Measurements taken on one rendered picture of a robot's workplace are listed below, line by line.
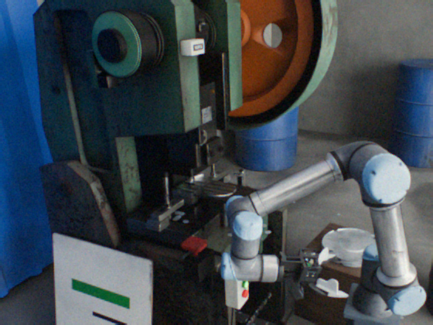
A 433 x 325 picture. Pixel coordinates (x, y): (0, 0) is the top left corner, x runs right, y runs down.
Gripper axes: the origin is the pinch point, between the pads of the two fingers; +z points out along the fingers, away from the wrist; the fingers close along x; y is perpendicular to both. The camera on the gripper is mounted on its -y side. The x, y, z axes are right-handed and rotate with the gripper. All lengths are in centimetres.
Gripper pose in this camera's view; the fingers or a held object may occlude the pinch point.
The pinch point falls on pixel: (342, 276)
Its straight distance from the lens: 128.8
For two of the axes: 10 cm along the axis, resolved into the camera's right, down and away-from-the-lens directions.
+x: -0.8, -6.2, 7.8
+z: 9.8, 0.7, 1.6
